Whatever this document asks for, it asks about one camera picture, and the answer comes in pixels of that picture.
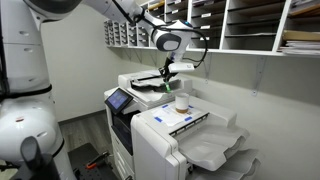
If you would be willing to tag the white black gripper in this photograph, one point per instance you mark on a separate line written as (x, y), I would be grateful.
(171, 68)

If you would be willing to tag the green marker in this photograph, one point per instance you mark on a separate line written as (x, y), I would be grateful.
(168, 87)

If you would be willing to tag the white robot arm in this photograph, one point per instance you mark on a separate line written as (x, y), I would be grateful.
(48, 44)

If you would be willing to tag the white mug brown base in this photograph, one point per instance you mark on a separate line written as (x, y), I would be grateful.
(182, 103)

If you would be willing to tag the white office printer copier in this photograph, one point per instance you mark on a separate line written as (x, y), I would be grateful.
(148, 91)

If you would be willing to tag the white paper blue tape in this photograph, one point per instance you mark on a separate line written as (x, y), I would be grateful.
(168, 115)

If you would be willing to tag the printer touchscreen panel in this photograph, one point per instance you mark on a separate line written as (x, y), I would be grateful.
(118, 100)

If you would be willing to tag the white finisher unit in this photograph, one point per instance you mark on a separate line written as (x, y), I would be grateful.
(209, 147)

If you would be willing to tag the white mail sorter shelving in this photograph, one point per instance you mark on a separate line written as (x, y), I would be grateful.
(261, 27)

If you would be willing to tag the black orange clamp near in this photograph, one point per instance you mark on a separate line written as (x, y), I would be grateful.
(93, 163)

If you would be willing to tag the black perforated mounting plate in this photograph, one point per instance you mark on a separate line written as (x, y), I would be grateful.
(80, 156)

